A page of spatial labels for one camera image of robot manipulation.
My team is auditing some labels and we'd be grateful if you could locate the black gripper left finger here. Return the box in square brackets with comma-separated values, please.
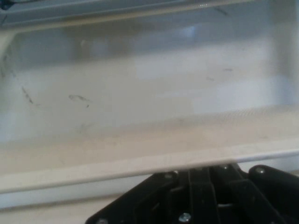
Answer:
[85, 167, 220, 224]

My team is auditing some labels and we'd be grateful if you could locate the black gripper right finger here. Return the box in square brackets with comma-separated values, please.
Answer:
[210, 162, 299, 224]

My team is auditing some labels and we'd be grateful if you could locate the white plastic bin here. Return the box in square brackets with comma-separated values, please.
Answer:
[0, 0, 299, 210]

